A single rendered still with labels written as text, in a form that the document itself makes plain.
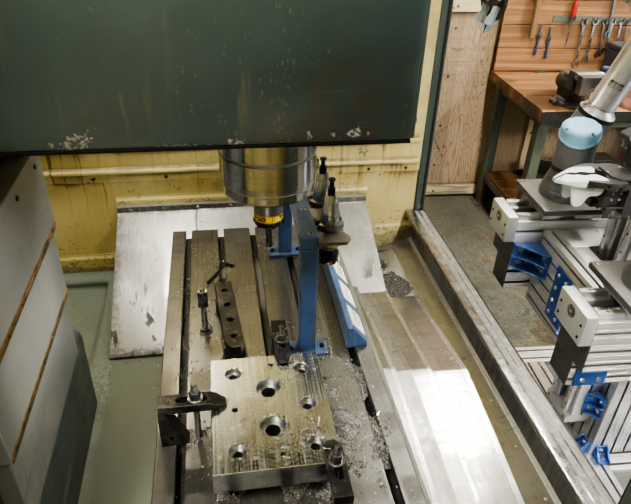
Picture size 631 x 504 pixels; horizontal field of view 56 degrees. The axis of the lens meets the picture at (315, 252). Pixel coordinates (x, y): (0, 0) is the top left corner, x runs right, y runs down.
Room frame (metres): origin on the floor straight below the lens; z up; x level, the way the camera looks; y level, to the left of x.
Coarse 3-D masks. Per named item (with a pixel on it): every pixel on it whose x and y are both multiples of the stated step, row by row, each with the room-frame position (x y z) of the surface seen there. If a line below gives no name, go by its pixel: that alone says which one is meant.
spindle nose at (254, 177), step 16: (224, 160) 0.85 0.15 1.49; (240, 160) 0.83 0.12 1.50; (256, 160) 0.82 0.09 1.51; (272, 160) 0.83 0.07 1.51; (288, 160) 0.83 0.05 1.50; (304, 160) 0.86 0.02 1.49; (224, 176) 0.86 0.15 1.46; (240, 176) 0.83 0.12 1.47; (256, 176) 0.82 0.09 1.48; (272, 176) 0.82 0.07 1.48; (288, 176) 0.83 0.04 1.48; (304, 176) 0.85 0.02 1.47; (224, 192) 0.87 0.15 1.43; (240, 192) 0.83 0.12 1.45; (256, 192) 0.82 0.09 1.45; (272, 192) 0.83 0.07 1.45; (288, 192) 0.83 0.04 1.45; (304, 192) 0.86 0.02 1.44
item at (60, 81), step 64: (0, 0) 0.72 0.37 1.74; (64, 0) 0.74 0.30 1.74; (128, 0) 0.75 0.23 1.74; (192, 0) 0.76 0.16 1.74; (256, 0) 0.78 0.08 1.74; (320, 0) 0.79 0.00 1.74; (384, 0) 0.81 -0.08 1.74; (0, 64) 0.72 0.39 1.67; (64, 64) 0.73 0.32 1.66; (128, 64) 0.75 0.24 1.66; (192, 64) 0.76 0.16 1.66; (256, 64) 0.78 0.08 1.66; (320, 64) 0.79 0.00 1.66; (384, 64) 0.81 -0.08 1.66; (0, 128) 0.72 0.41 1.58; (64, 128) 0.73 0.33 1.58; (128, 128) 0.75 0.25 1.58; (192, 128) 0.76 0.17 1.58; (256, 128) 0.78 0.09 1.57; (320, 128) 0.79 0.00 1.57; (384, 128) 0.81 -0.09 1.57
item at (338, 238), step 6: (318, 234) 1.10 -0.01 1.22; (324, 234) 1.10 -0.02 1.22; (330, 234) 1.10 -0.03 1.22; (336, 234) 1.10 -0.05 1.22; (342, 234) 1.10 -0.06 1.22; (324, 240) 1.08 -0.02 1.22; (330, 240) 1.08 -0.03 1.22; (336, 240) 1.08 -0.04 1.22; (342, 240) 1.08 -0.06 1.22; (348, 240) 1.08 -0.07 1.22
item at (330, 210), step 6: (336, 192) 1.15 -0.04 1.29; (330, 198) 1.13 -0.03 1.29; (336, 198) 1.14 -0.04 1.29; (324, 204) 1.14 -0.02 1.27; (330, 204) 1.13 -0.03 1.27; (336, 204) 1.14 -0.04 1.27; (324, 210) 1.13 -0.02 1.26; (330, 210) 1.13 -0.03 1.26; (336, 210) 1.13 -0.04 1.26; (324, 216) 1.13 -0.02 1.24; (330, 216) 1.13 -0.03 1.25; (336, 216) 1.13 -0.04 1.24; (324, 222) 1.13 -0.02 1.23; (330, 222) 1.12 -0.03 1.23; (336, 222) 1.13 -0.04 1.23
